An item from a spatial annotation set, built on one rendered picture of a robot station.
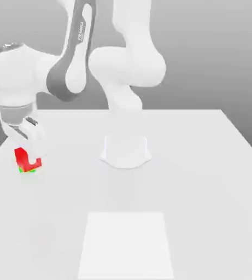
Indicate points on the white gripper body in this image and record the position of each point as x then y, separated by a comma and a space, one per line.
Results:
34, 140

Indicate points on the small green cube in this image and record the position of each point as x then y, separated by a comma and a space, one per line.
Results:
27, 170

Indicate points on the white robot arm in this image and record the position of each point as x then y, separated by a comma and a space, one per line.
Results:
130, 65

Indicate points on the small red cube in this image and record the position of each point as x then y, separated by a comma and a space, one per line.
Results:
21, 160

